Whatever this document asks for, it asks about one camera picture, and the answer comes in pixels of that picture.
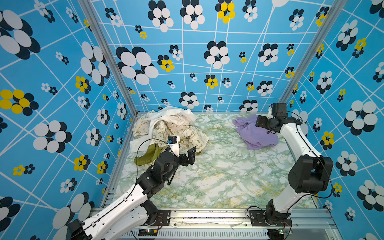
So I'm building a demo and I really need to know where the purple cloth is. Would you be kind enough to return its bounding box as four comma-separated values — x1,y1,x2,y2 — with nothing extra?
233,115,279,151

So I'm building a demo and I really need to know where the olive green cloth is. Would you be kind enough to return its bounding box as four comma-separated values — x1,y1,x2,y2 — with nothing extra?
134,144,167,166

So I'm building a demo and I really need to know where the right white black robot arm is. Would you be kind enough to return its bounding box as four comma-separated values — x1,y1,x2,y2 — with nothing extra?
256,103,334,226

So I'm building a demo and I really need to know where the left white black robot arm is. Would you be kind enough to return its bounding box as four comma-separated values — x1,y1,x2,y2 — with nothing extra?
65,147,197,240

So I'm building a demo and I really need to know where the cream patterned cloth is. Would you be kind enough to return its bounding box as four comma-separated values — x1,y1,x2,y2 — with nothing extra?
135,121,210,152

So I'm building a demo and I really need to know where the white cloth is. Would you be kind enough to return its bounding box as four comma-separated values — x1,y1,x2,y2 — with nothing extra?
130,107,196,153

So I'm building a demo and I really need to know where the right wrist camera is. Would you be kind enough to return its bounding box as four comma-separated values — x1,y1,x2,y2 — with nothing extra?
267,103,288,119

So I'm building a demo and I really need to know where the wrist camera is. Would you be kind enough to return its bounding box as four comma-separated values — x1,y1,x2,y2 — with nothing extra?
167,136,180,157
267,103,288,119

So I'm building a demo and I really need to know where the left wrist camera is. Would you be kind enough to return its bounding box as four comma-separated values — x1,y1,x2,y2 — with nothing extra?
167,136,180,157

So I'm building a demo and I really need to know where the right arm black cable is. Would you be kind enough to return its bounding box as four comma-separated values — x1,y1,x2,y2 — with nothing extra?
286,110,334,217

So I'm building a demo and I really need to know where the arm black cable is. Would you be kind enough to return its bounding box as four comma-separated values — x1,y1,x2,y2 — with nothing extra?
68,137,169,238
286,110,334,217

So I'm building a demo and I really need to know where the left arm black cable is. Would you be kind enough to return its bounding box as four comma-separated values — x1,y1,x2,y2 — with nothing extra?
68,137,169,238

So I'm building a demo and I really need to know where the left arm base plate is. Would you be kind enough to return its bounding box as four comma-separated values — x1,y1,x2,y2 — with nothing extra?
140,210,171,228

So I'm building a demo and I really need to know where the aluminium front rail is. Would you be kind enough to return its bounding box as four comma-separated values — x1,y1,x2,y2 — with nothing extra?
80,208,343,240

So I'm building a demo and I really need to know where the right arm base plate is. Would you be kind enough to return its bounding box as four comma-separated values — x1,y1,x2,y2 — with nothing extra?
248,210,292,228

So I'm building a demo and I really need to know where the right aluminium corner post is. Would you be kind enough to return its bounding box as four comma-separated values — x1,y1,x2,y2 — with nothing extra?
279,0,347,103

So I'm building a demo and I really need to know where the aluminium corner post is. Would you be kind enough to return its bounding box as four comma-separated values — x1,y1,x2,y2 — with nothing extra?
79,0,138,119
279,0,347,103

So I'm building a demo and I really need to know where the left aluminium corner post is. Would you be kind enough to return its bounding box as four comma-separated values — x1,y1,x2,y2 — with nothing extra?
79,0,138,119

